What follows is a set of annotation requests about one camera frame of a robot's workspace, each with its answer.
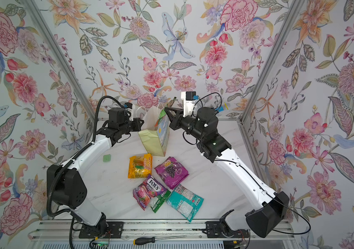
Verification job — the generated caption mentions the purple magenta snack bag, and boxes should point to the purple magenta snack bag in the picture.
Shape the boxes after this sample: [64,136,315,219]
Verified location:
[155,157,189,189]

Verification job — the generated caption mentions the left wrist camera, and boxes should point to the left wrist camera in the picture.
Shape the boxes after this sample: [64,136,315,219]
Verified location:
[124,102,133,113]

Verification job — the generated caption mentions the green Fox's spring tea bag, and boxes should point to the green Fox's spring tea bag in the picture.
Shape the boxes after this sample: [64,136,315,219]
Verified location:
[150,190,171,213]

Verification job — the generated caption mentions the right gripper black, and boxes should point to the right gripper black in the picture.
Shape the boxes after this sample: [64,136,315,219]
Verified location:
[167,108,207,147]

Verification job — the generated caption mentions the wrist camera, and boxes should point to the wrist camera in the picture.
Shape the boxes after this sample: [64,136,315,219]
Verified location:
[181,91,199,117]
[124,102,133,113]

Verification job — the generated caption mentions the paper bag white green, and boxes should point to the paper bag white green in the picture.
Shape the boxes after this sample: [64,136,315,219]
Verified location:
[138,106,170,157]

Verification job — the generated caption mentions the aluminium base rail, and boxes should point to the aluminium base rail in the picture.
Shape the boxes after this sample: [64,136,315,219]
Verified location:
[27,218,296,242]

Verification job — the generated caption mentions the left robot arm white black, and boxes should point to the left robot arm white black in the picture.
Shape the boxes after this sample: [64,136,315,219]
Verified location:
[46,96,144,239]

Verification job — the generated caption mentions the purple Fox's berries bag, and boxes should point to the purple Fox's berries bag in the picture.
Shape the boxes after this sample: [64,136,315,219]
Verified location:
[132,174,167,211]

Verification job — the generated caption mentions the small green block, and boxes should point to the small green block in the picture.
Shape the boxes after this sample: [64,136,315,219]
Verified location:
[103,154,111,162]

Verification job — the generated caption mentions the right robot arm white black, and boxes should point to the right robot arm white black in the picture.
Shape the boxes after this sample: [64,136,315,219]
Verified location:
[165,107,293,238]

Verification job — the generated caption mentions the yellow orange snack bag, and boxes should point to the yellow orange snack bag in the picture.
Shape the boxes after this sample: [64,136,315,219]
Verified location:
[128,154,153,179]

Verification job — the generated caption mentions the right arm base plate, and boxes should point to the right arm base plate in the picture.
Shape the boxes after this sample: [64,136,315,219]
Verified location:
[202,221,249,239]

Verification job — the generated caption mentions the black yellow screwdriver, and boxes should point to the black yellow screwdriver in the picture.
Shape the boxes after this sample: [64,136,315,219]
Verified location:
[133,235,186,245]

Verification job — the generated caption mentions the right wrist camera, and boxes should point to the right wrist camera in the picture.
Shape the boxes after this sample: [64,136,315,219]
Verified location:
[181,91,199,117]

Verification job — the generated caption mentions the teal snack bag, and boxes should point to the teal snack bag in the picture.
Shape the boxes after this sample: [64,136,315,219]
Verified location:
[167,184,204,222]

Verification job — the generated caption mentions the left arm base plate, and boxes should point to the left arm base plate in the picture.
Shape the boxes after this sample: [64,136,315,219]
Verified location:
[78,222,124,239]

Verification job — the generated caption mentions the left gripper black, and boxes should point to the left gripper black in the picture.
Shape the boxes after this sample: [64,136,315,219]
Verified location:
[117,117,145,136]

